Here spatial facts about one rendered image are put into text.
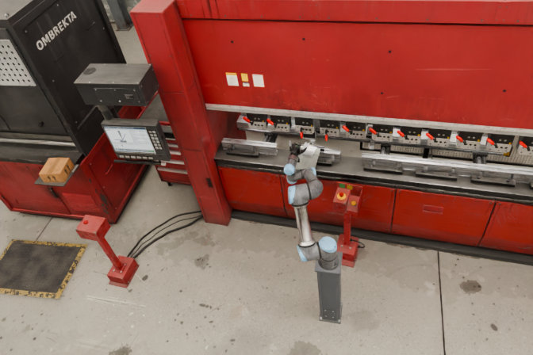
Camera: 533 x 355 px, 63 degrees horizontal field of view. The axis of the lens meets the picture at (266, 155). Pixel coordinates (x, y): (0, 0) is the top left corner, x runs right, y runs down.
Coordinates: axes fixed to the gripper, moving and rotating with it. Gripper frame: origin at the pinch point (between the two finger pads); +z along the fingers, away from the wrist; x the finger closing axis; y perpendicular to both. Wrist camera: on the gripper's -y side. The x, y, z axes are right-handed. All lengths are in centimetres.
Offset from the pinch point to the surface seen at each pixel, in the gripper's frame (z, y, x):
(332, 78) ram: 11, 54, -25
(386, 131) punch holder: 12, 10, -64
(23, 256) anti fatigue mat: -87, -118, 277
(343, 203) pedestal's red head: -21, -41, -37
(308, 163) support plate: -4.2, -18.3, -6.6
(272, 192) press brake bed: 1, -68, 31
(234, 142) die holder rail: 14, -21, 64
